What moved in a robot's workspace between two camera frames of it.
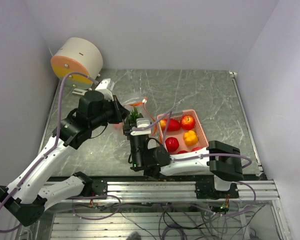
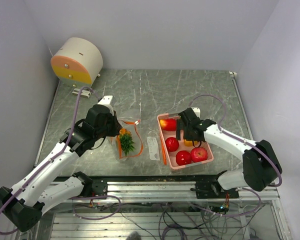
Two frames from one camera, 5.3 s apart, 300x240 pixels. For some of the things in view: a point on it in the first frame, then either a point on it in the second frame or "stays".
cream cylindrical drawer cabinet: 78,55 stays
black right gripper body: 137,145 to 187,134
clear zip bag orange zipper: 137,110 to 128,142
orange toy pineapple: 133,115 to 127,140
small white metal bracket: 79,91 stays
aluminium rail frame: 170,210 stays
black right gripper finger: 127,128 to 179,126
